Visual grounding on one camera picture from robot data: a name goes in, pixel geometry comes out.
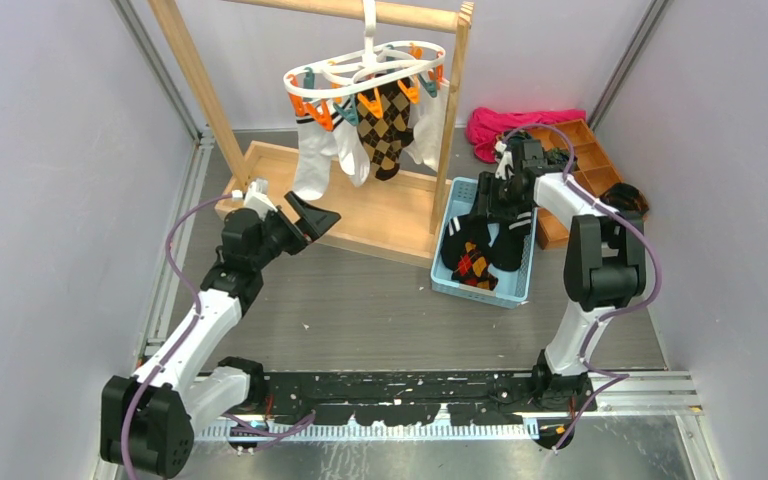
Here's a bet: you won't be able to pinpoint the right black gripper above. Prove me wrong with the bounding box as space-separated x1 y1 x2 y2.
468 171 528 225

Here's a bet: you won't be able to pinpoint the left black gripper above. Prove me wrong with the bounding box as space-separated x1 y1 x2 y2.
251 193 339 270

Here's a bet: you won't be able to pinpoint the black sock white stripes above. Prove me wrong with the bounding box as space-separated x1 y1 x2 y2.
489 210 534 272

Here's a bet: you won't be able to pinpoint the white clip sock hanger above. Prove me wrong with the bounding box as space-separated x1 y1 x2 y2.
283 1 446 132

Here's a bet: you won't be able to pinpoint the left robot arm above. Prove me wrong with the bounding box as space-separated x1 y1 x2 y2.
100 188 341 479

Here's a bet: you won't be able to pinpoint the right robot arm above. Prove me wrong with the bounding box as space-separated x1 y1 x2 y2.
473 138 646 411

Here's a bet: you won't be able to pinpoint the rolled dark sock right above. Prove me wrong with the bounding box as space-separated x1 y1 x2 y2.
542 147 578 174

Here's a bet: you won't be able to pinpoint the white sock with stripes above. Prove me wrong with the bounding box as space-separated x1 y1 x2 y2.
292 116 337 202

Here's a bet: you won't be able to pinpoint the pink cloth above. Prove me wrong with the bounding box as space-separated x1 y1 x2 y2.
464 107 587 164

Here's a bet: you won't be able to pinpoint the white sock middle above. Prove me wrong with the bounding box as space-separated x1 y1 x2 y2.
332 114 370 187

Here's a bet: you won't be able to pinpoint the red yellow argyle sock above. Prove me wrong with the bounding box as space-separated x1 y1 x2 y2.
451 241 498 291

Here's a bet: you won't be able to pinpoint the wooden compartment tray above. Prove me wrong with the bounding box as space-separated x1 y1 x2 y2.
535 120 625 250

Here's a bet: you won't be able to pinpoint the light blue plastic basket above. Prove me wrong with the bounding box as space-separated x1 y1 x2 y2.
430 177 537 309

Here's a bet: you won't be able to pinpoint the wooden hanging rack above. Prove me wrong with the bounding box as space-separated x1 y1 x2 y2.
151 1 474 268

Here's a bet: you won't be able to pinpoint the brown argyle sock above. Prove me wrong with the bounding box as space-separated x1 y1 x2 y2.
355 79 414 181

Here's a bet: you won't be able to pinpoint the white sock right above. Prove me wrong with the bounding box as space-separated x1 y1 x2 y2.
403 79 450 172

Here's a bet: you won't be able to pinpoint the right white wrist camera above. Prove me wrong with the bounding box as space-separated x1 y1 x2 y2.
494 140 515 180

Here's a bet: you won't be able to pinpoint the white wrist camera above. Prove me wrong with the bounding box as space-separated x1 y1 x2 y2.
494 140 515 180
243 177 278 220

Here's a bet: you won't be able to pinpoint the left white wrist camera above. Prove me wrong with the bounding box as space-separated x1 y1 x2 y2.
243 177 278 220

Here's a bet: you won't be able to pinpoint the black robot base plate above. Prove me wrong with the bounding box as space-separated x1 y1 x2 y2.
240 370 596 448

